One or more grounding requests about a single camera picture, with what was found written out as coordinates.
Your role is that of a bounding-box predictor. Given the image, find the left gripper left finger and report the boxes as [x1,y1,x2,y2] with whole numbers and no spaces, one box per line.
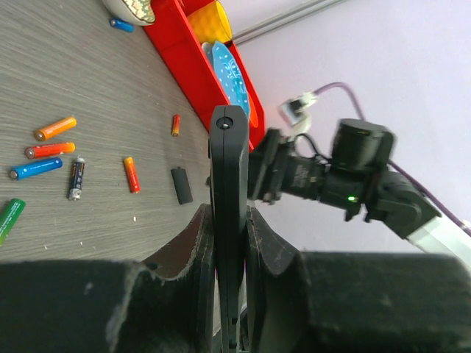
[1,204,215,352]

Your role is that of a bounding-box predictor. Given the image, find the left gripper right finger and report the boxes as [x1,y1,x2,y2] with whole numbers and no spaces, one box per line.
[247,209,470,352]

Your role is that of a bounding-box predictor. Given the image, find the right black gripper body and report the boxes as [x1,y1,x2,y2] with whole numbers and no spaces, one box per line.
[248,129,292,203]

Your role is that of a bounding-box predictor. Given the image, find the black remote control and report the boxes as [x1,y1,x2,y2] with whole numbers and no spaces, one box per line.
[208,105,249,352]

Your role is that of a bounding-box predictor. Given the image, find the black battery cover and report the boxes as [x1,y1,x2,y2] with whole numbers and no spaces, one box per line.
[171,167,193,204]

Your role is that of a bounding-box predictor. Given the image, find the blue dotted plate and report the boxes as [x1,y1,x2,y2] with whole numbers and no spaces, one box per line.
[202,41,251,118]

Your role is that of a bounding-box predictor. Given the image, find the red battery near tray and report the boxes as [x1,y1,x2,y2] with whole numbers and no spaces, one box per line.
[171,114,180,137]

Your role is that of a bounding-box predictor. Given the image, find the yellow mug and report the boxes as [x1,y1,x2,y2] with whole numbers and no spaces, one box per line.
[188,1,233,44]

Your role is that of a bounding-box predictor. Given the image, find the red orange battery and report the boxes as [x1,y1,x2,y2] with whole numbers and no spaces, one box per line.
[123,157,141,193]

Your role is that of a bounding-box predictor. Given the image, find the red plastic tray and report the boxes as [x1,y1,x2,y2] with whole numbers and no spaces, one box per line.
[144,0,266,150]

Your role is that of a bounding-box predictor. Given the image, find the black battery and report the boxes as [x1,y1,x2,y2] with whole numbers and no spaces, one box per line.
[68,156,85,201]

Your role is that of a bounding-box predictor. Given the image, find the green battery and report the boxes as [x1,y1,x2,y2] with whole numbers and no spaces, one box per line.
[0,199,26,245]

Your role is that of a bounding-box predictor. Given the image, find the small patterned bowl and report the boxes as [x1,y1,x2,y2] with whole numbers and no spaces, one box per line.
[102,0,155,26]

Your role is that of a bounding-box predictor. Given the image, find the blue battery near bowl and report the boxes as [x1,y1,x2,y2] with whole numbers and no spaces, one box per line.
[109,18,134,33]

